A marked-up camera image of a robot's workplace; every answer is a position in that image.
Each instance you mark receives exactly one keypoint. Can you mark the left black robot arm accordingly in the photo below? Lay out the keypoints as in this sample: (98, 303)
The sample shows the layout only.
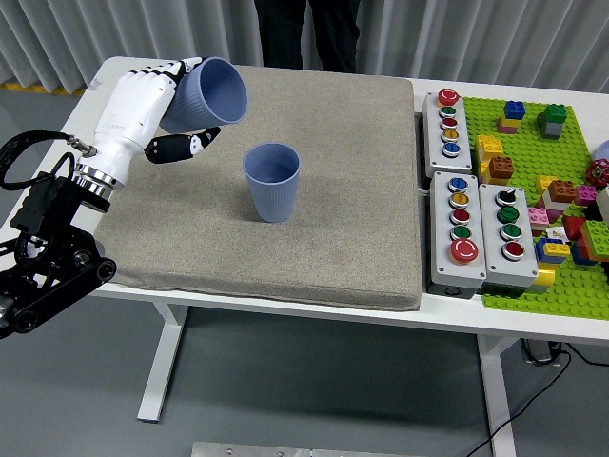
(43, 200)

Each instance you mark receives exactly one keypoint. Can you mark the brown toy brick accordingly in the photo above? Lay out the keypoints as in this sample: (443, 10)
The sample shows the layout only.
(500, 167)

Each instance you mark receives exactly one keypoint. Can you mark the white printed toy tile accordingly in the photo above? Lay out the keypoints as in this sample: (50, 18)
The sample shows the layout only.
(555, 233)

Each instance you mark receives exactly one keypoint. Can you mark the grey toy brick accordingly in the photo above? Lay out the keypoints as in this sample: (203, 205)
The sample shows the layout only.
(551, 129)

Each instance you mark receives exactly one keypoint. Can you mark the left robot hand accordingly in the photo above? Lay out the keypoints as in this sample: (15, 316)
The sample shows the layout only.
(131, 109)

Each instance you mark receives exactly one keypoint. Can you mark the red toy brick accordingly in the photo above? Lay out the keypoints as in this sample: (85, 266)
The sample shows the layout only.
(573, 228)

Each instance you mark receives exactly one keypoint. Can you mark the blue toy brick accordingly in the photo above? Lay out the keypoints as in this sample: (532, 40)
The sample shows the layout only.
(578, 257)
(541, 252)
(515, 110)

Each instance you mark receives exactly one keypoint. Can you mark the grey control box with switch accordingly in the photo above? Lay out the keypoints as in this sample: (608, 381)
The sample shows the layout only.
(495, 266)

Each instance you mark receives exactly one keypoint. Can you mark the red-brown toy brick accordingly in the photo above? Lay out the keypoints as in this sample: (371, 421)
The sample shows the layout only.
(561, 191)

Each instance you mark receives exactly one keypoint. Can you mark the large green toy brick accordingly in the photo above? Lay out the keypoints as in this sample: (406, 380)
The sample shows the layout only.
(597, 235)

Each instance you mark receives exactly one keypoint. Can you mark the green toy brick baseplate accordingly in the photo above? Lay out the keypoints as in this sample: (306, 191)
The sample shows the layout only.
(528, 152)

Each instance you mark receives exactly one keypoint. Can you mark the small table sticker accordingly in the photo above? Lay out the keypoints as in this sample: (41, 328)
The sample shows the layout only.
(95, 85)

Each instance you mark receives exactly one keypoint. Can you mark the white pleated curtain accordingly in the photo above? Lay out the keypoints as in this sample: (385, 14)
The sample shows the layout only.
(143, 24)

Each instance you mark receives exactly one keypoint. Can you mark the grey five-button control box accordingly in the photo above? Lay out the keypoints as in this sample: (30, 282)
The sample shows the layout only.
(445, 164)
(445, 271)

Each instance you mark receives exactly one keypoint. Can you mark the blue ribbed plastic cup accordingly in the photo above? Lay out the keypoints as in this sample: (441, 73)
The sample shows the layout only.
(223, 90)
(272, 195)

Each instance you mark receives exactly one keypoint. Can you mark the grey-brown foam mat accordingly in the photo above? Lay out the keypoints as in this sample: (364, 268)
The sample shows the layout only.
(333, 190)

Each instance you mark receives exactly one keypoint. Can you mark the light blue plate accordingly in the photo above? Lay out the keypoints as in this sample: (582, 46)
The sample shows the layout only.
(603, 152)

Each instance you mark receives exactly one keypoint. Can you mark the pink toy brick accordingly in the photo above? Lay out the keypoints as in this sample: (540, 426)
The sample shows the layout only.
(505, 128)
(538, 216)

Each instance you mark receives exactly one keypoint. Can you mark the white toy brick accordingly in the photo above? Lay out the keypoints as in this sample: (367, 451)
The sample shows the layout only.
(554, 204)

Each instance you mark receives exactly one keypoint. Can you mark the yellow floor tape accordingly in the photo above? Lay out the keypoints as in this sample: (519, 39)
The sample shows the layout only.
(66, 91)

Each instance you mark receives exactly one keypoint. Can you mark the red valve handwheel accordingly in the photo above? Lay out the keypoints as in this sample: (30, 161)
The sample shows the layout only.
(598, 173)

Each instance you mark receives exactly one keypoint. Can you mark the white table leg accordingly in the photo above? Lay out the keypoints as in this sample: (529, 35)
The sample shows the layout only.
(162, 362)
(497, 390)

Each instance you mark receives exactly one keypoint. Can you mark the person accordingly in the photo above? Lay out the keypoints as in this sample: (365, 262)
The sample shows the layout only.
(304, 33)

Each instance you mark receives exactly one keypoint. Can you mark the magenta toy brick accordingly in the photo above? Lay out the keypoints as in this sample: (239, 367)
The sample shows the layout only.
(586, 195)

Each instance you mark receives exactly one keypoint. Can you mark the white block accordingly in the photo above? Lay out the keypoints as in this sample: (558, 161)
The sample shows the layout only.
(604, 204)

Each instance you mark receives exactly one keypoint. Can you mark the yellow round toy brick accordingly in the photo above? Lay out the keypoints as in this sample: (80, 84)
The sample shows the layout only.
(546, 276)

